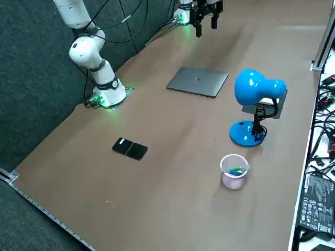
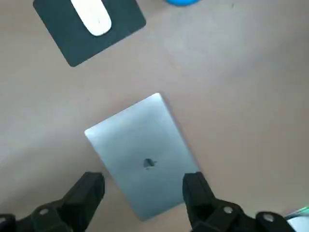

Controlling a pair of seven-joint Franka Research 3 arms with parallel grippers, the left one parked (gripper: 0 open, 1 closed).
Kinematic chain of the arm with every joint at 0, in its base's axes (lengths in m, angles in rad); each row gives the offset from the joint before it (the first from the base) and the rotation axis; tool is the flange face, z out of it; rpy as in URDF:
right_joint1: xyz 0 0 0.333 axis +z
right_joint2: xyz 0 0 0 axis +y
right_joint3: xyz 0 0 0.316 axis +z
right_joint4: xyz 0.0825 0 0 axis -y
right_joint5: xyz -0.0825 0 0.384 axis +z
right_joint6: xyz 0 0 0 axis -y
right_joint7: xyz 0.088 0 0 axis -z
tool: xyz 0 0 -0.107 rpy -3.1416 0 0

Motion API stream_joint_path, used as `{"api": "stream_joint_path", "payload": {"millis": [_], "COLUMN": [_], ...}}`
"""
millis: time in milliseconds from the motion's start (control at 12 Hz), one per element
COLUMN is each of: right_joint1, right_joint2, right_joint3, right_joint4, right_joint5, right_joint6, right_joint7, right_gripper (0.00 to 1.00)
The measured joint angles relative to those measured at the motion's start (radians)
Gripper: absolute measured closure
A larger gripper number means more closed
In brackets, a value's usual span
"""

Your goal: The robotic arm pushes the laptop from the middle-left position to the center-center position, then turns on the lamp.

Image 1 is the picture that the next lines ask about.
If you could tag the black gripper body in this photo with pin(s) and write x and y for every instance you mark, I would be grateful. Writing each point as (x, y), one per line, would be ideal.
(201, 8)

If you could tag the silver laptop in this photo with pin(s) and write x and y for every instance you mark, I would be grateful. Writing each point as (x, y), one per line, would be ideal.
(193, 83)

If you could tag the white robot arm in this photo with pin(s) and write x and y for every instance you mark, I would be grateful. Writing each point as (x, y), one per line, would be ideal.
(86, 52)
(183, 17)

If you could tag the blue desk lamp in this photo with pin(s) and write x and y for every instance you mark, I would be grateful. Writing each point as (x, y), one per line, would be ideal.
(248, 86)

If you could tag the white computer mouse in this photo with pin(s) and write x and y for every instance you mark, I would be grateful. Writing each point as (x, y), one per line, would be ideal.
(267, 101)

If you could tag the black mouse pad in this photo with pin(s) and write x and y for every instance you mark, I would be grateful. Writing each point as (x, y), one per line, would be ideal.
(279, 111)

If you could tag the black phone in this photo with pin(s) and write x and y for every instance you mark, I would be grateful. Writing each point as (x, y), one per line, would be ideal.
(131, 149)

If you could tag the green blue pen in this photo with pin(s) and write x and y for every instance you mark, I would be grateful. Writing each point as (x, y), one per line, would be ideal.
(236, 169)

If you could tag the translucent pen cup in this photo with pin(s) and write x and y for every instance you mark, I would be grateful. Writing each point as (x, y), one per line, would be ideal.
(233, 183)

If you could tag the black labelled power adapter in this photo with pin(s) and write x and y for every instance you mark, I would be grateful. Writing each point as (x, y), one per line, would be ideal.
(316, 204)

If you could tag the aluminium camera post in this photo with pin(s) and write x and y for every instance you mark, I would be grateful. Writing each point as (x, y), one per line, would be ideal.
(324, 44)

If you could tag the aluminium table edge rail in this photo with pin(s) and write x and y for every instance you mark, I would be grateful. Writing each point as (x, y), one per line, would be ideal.
(52, 213)

